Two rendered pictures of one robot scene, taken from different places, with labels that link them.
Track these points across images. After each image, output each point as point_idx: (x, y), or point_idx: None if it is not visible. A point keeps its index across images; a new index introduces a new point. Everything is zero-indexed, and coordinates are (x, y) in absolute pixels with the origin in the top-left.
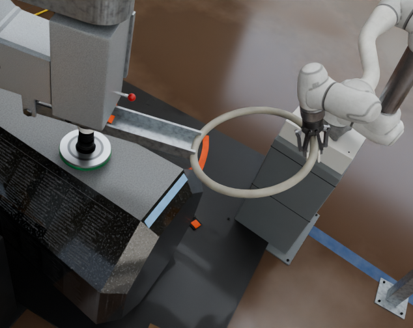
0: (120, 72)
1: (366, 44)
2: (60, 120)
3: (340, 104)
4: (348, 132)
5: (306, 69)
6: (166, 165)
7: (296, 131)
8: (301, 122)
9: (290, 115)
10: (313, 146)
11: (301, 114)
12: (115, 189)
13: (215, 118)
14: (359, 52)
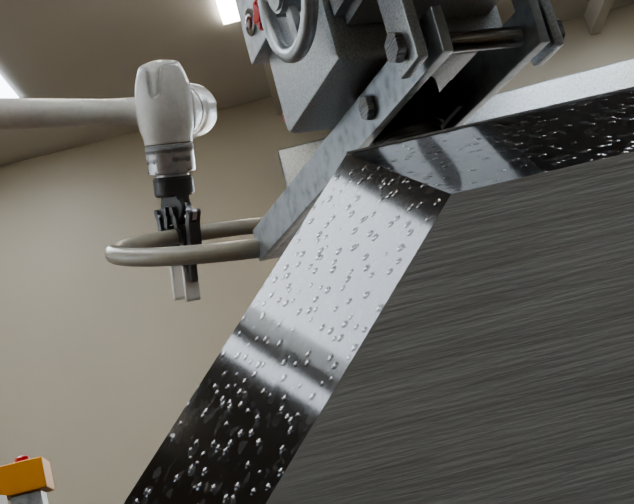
0: None
1: (43, 98)
2: (484, 104)
3: (208, 94)
4: None
5: (167, 60)
6: None
7: (192, 209)
8: (143, 235)
9: (127, 240)
10: (208, 224)
11: (184, 165)
12: None
13: (185, 246)
14: (48, 113)
